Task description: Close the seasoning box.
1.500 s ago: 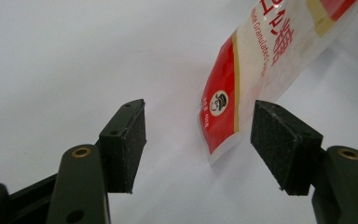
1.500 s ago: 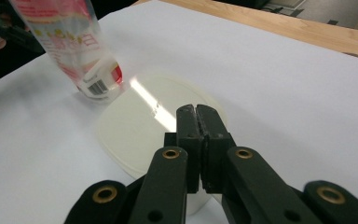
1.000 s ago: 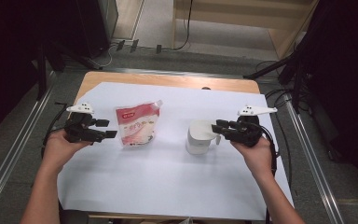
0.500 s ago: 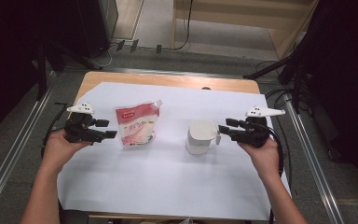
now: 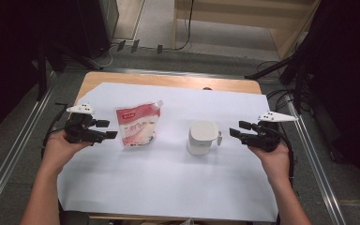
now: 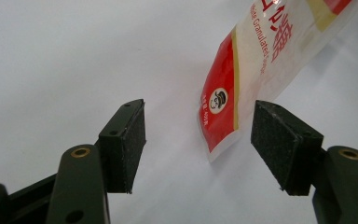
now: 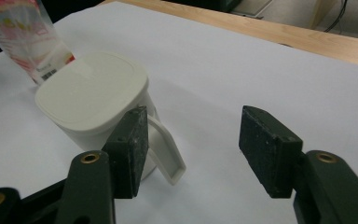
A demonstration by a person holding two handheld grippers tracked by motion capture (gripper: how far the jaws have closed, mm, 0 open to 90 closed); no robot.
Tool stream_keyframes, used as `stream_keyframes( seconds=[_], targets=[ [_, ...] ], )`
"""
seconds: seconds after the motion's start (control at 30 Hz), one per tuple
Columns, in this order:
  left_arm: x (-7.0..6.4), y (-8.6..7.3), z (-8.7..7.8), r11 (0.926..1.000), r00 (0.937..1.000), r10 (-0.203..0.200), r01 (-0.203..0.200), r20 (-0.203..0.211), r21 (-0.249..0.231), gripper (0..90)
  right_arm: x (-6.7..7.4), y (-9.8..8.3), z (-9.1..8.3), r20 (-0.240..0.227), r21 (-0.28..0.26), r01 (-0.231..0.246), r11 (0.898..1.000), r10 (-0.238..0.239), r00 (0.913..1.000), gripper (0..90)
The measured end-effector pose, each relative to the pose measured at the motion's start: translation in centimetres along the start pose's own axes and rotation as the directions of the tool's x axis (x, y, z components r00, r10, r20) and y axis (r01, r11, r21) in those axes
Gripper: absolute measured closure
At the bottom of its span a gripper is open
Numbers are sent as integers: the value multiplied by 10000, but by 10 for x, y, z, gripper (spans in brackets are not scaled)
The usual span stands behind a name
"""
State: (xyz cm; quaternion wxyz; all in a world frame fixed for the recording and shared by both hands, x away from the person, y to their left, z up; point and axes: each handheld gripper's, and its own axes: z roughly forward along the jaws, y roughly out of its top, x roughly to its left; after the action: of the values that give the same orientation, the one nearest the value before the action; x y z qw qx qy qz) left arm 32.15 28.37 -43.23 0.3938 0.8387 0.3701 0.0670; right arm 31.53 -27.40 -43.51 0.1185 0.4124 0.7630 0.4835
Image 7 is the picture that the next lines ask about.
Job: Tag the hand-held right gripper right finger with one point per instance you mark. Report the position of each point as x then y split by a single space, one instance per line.
267 149

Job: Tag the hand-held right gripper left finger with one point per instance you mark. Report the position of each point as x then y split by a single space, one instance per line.
130 152

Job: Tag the clear jar with white lid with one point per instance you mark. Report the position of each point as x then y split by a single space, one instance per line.
90 93

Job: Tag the pink printed plastic bag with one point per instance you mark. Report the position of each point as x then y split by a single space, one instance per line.
21 37

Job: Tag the white paper sheet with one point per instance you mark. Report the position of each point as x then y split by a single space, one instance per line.
230 77

